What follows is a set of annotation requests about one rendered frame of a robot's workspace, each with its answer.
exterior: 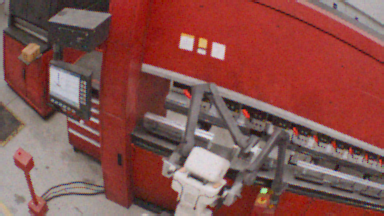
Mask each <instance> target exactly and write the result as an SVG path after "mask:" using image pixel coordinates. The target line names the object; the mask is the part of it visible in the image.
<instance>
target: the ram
mask: <svg viewBox="0 0 384 216"><path fill-rule="evenodd" d="M182 34H188V35H191V36H194V41H193V47H192V51H190V50H187V49H183V48H180V47H179V46H180V44H181V37H182ZM200 38H201V39H204V40H207V43H206V48H204V47H200V46H199V42H200ZM213 42H217V43H220V44H223V45H226V46H225V51H226V52H225V56H224V60H222V59H219V58H216V57H213V56H211V49H212V44H213ZM198 48H200V49H204V50H206V54H203V53H199V52H198ZM142 64H146V65H151V66H154V67H157V68H160V69H162V70H169V71H172V72H175V73H178V74H181V75H184V76H187V77H190V78H194V79H197V80H200V81H203V82H206V83H215V84H216V86H219V87H222V88H225V89H228V90H231V91H234V92H236V93H239V94H242V95H246V96H248V97H251V98H254V99H256V100H259V101H261V102H264V103H267V104H270V105H272V106H274V107H277V108H279V109H281V110H283V111H286V112H291V113H293V114H295V115H297V116H299V117H303V118H305V119H307V120H309V121H313V122H314V123H316V124H320V125H322V126H325V127H327V128H328V129H329V128H330V129H332V130H335V131H337V132H340V133H341V134H344V135H348V136H349V137H352V138H354V139H358V140H360V141H361V142H362V141H363V142H364V143H366V144H369V145H372V146H374V147H376V148H377V147H378V148H380V149H382V150H384V63H383V62H381V61H379V60H377V59H376V58H374V57H372V56H371V55H369V54H367V53H365V52H363V51H362V50H360V49H358V48H356V47H354V46H352V45H350V44H349V43H347V42H345V41H343V40H342V39H340V38H338V37H336V36H334V35H332V34H330V33H328V32H325V31H323V30H321V29H320V28H318V27H316V26H314V25H312V24H309V23H307V22H305V21H303V20H301V19H299V18H297V17H295V16H292V15H291V14H286V13H284V12H282V11H280V10H278V9H275V8H273V7H270V6H267V5H264V4H262V3H259V2H256V1H252V0H153V5H152V9H151V16H150V18H149V28H148V30H147V38H146V43H145V49H144V58H143V60H142ZM219 92H220V91H219ZM220 96H223V97H226V98H229V99H233V100H236V101H238V102H241V103H244V104H247V105H249V106H252V107H255V108H257V109H260V110H262V111H266V112H268V113H270V114H275V115H277V116H280V117H282V118H284V119H286V120H290V121H293V122H295V123H297V124H301V125H303V126H305V127H309V128H310V129H312V130H313V129H315V130H316V131H318V132H322V133H323V134H327V135H328V136H329V135H330V136H331V137H335V138H336V139H337V138H338V139H339V140H342V141H345V142H347V143H349V144H353V145H355V146H358V147H361V148H363V149H366V150H368V151H371V152H373V153H375V154H376V153H377V154H379V155H381V156H382V155H383V156H384V153H381V152H379V151H376V150H374V149H371V148H369V147H367V146H366V147H365V146H364V145H363V146H362V145H361V144H359V143H356V142H353V141H350V140H347V139H346V138H343V137H340V136H339V135H335V134H332V133H330V132H327V131H326V130H322V129H320V128H317V127H315V126H313V125H309V124H308V123H306V122H304V123H303V122H301V121H299V120H297V119H293V118H291V117H289V116H287V115H285V114H282V113H277V112H275V111H273V110H270V109H268V108H266V107H263V106H261V105H257V104H255V103H252V102H249V101H247V100H244V99H241V98H238V97H235V96H233V95H229V94H226V93H223V92H220Z"/></svg>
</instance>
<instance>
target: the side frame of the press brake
mask: <svg viewBox="0 0 384 216"><path fill-rule="evenodd" d="M152 5H153V0H111V2H110V7H109V13H108V14H110V13H111V14H112V16H111V23H110V25H109V31H108V37H107V38H106V39H105V40H104V48H103V55H102V60H101V72H100V90H99V140H100V153H101V163H102V172H103V179H104V182H103V184H104V191H105V197H106V199H108V200H110V201H112V202H114V203H116V204H119V205H121V206H123V207H125V208H126V209H129V208H130V206H132V204H133V200H134V198H135V194H134V188H133V187H132V169H131V165H132V160H131V153H132V148H131V139H132V138H131V133H132V130H133V129H134V128H135V126H136V125H138V123H139V121H140V120H141V119H142V118H144V116H145V115H146V113H147V112H150V113H152V114H155V115H158V116H161V117H164V118H166V117H167V109H164V106H165V98H166V97H167V96H168V94H169V92H170V84H171V79H168V78H165V77H162V76H158V75H157V76H156V75H153V74H150V73H147V72H145V71H142V60H143V58H144V49H145V43H146V38H147V30H148V28H149V18H150V16H151V9H152Z"/></svg>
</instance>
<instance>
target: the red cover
mask: <svg viewBox="0 0 384 216"><path fill-rule="evenodd" d="M252 1H256V2H259V3H262V4H264V5H267V6H270V7H273V8H275V9H278V10H280V11H282V12H284V13H286V14H291V15H292V16H295V17H297V18H299V19H301V20H303V21H305V22H307V23H309V24H312V25H314V26H316V27H318V28H320V29H321V30H323V31H325V32H328V33H330V34H332V35H334V36H336V37H338V38H340V39H342V40H343V41H345V42H347V43H349V44H350V45H352V46H354V47H356V48H358V49H360V50H362V51H363V52H365V53H367V54H369V55H371V56H372V57H374V58H376V59H377V60H379V61H381V62H383V63H384V42H383V41H381V40H379V39H378V38H376V37H374V36H372V35H370V34H368V33H367V32H365V31H363V30H361V29H360V28H358V27H356V26H354V25H352V24H350V23H348V22H346V21H344V20H342V19H340V18H339V17H337V16H335V15H333V14H332V13H330V12H327V11H325V10H323V9H321V8H319V7H317V6H315V5H313V4H311V3H308V2H306V1H303V0H252Z"/></svg>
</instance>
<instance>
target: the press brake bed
mask: <svg viewBox="0 0 384 216"><path fill-rule="evenodd" d="M131 148H132V153H131V160H132V165H131V169H132V187H133V188H134V194H135V198H134V200H133V204H134V205H137V206H140V207H142V208H145V209H147V210H148V211H151V212H153V213H157V214H159V215H160V214H162V213H163V212H164V211H165V212H167V213H168V214H171V215H172V216H175V211H176V208H177V206H178V204H179V202H178V195H179V192H177V191H175V190H174V188H173V187H172V181H173V176H174V175H172V176H171V177H169V178H167V177H166V176H164V175H163V174H162V172H163V170H162V168H163V165H164V161H163V160H162V158H164V159H168V158H169V156H171V155H172V154H171V153H168V152H166V151H164V150H161V149H158V148H155V147H152V146H150V145H147V144H145V143H142V142H139V141H137V140H135V139H131ZM236 176H237V174H235V173H233V174H232V173H231V172H228V171H226V173H225V175H224V177H223V178H222V179H223V180H225V181H226V184H227V185H228V186H230V185H231V186H232V185H233V183H234V180H235V177H236ZM271 186H272V183H271V182H270V183H268V182H264V181H263V180H261V181H260V180H258V179H256V180H255V181H254V183H253V184H252V185H251V186H248V185H244V187H243V189H242V192H241V196H242V198H240V199H239V198H238V197H237V200H235V201H234V202H233V203H232V204H231V205H230V206H228V205H225V204H224V203H223V205H222V206H221V208H220V209H218V211H216V207H217V205H215V206H214V207H211V206H210V205H209V204H207V205H206V208H207V209H209V210H211V211H212V214H211V215H213V216H257V215H252V214H250V212H251V210H252V208H253V204H254V201H255V199H256V197H257V196H258V194H259V191H260V189H261V187H263V188H268V189H269V188H271ZM279 198H280V196H279ZM279 198H278V199H279ZM215 211H216V212H215ZM325 213H329V214H330V213H331V214H334V215H335V214H336V215H337V216H384V208H379V207H375V206H371V205H366V204H361V203H358V202H353V201H349V200H345V199H344V200H343V199H340V198H336V197H335V198H334V197H332V196H331V197H330V196H328V195H327V196H326V195H325V196H324V195H322V194H317V193H316V194H315V192H314V193H313V192H308V191H305V190H304V191H303V190H300V189H297V188H296V189H295V188H292V187H288V188H287V189H286V190H285V191H284V192H282V196H281V198H280V200H279V204H278V207H277V209H276V211H275V213H274V214H273V216H324V214H325ZM249 214H250V215H249Z"/></svg>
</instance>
